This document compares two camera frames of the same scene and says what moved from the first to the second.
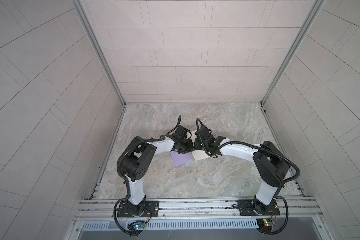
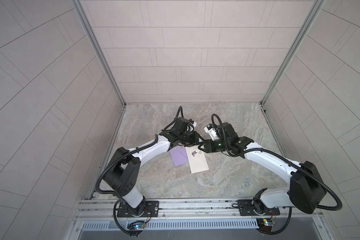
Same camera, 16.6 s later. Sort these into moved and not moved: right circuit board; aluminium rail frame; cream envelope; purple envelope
Moved: cream envelope
Not moved: aluminium rail frame; right circuit board; purple envelope
